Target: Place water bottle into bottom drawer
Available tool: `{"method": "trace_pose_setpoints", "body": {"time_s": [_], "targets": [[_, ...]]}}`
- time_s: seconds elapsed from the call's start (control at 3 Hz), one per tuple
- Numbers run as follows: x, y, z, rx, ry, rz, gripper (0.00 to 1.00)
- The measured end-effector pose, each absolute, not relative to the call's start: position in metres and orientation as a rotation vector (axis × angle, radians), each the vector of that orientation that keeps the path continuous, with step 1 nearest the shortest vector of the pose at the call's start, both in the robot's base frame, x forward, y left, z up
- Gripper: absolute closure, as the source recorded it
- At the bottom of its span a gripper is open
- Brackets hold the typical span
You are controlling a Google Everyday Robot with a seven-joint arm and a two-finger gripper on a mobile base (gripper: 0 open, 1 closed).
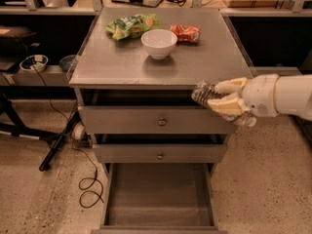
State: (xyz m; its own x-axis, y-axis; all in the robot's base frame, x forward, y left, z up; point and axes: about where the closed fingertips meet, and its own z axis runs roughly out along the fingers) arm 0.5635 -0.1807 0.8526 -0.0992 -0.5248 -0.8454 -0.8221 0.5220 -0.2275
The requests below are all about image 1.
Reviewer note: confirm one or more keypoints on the clear plastic water bottle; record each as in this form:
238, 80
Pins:
205, 91

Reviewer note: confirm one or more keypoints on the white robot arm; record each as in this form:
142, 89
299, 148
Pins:
293, 96

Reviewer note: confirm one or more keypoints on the grey metal drawer cabinet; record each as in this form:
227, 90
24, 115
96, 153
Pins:
106, 64

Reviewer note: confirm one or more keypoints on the grey top drawer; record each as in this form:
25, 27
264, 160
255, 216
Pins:
149, 112

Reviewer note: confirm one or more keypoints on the grey open bottom drawer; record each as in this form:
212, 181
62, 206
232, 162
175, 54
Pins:
159, 199

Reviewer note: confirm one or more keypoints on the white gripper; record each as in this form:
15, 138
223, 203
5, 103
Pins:
259, 94

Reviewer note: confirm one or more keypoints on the white ceramic bowl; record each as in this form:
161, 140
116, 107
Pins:
158, 43

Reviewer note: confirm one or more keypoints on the dark small bowl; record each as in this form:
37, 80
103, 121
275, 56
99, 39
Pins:
67, 62

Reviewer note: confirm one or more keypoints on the grey middle drawer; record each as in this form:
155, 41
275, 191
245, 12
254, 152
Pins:
185, 148

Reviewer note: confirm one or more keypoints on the orange snack bag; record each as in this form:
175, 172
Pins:
186, 33

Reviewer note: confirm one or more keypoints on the white bowl with clutter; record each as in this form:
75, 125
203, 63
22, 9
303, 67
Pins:
34, 64

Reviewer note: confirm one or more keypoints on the black stand legs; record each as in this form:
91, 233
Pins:
19, 129

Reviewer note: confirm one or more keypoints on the green snack bag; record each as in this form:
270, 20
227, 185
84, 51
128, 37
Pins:
132, 26

